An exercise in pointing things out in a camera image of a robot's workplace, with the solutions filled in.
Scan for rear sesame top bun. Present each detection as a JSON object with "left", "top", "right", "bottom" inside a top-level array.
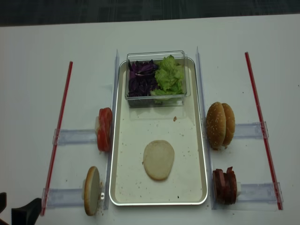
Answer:
[{"left": 222, "top": 103, "right": 235, "bottom": 148}]

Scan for front sesame top bun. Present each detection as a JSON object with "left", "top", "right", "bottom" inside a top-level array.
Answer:
[{"left": 206, "top": 102, "right": 226, "bottom": 150}]

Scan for left red tape strip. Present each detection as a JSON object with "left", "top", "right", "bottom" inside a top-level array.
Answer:
[{"left": 40, "top": 61, "right": 73, "bottom": 216}]

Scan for tomato slice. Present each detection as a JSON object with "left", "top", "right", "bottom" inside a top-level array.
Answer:
[
  {"left": 98, "top": 107, "right": 113, "bottom": 128},
  {"left": 97, "top": 118, "right": 111, "bottom": 152}
]

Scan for shredded purple cabbage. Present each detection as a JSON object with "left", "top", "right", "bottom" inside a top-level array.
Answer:
[{"left": 127, "top": 60, "right": 158, "bottom": 97}]

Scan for red tape strip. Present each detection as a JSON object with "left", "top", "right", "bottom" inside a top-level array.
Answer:
[
  {"left": 40, "top": 61, "right": 73, "bottom": 216},
  {"left": 245, "top": 52, "right": 283, "bottom": 210}
]

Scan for left meat patty slice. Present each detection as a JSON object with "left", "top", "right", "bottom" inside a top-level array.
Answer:
[{"left": 213, "top": 169, "right": 226, "bottom": 204}]

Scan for upper left clear rail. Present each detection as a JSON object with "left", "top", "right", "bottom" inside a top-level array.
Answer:
[{"left": 52, "top": 129, "right": 97, "bottom": 145}]

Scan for metal baking tray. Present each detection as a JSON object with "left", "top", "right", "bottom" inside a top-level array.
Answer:
[{"left": 109, "top": 59, "right": 208, "bottom": 206}]

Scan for green lettuce leaves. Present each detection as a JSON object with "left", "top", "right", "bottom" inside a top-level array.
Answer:
[{"left": 150, "top": 55, "right": 184, "bottom": 96}]

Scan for upper right clear rail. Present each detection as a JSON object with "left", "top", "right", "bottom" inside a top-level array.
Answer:
[{"left": 233, "top": 122, "right": 269, "bottom": 139}]

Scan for front tomato slice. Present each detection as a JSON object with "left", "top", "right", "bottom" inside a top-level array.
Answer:
[{"left": 97, "top": 118, "right": 111, "bottom": 152}]

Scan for clear plastic container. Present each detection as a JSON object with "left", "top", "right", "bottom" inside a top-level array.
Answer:
[{"left": 125, "top": 50, "right": 190, "bottom": 108}]

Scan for long clear divider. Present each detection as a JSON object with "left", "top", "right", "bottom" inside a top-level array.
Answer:
[
  {"left": 195, "top": 47, "right": 217, "bottom": 210},
  {"left": 103, "top": 49, "right": 120, "bottom": 210}
]

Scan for lower right clear rail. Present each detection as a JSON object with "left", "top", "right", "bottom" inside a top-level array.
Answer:
[{"left": 211, "top": 182, "right": 284, "bottom": 211}]

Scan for rear tomato slice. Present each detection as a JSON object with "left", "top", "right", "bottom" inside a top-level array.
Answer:
[{"left": 98, "top": 107, "right": 113, "bottom": 128}]

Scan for pale bottom bun half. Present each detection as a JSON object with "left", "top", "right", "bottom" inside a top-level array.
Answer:
[{"left": 143, "top": 140, "right": 175, "bottom": 180}]

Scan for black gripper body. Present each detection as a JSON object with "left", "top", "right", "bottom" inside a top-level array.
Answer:
[{"left": 11, "top": 198, "right": 42, "bottom": 225}]

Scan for right red tape strip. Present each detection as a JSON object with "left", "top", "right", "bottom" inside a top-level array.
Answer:
[{"left": 245, "top": 52, "right": 283, "bottom": 210}]

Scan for right long clear divider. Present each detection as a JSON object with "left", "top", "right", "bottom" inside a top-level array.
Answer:
[{"left": 195, "top": 47, "right": 217, "bottom": 210}]

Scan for sesame bun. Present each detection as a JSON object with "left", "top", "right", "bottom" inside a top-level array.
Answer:
[
  {"left": 206, "top": 102, "right": 226, "bottom": 150},
  {"left": 222, "top": 103, "right": 235, "bottom": 148}
]

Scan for left long clear divider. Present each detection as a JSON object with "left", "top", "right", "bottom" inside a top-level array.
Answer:
[{"left": 103, "top": 49, "right": 120, "bottom": 210}]

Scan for lower left clear rail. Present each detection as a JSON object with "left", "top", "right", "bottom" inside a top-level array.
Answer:
[{"left": 42, "top": 188, "right": 84, "bottom": 209}]

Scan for left bottom bun half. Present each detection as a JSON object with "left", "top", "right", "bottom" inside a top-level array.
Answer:
[{"left": 83, "top": 166, "right": 100, "bottom": 216}]

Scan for clear rail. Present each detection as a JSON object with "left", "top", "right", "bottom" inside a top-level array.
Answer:
[
  {"left": 233, "top": 122, "right": 269, "bottom": 139},
  {"left": 211, "top": 182, "right": 284, "bottom": 211},
  {"left": 52, "top": 129, "right": 97, "bottom": 145},
  {"left": 42, "top": 188, "right": 84, "bottom": 209}
]

